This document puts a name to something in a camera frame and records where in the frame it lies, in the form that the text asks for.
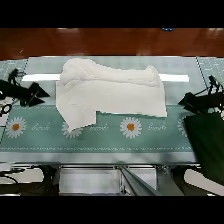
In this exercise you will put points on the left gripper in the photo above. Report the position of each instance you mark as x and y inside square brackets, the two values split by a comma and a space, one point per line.
[24, 96]

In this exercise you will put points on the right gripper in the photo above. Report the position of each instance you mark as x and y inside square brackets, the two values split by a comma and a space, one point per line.
[195, 102]

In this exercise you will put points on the white T-shirt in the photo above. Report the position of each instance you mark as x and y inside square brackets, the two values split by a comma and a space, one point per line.
[113, 95]

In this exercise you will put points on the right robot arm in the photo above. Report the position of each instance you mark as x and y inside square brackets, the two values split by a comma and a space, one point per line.
[216, 101]

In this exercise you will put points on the dark green garment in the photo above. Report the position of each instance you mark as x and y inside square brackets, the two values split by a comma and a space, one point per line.
[206, 143]

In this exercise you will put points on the silver frame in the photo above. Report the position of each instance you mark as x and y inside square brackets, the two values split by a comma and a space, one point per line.
[100, 180]

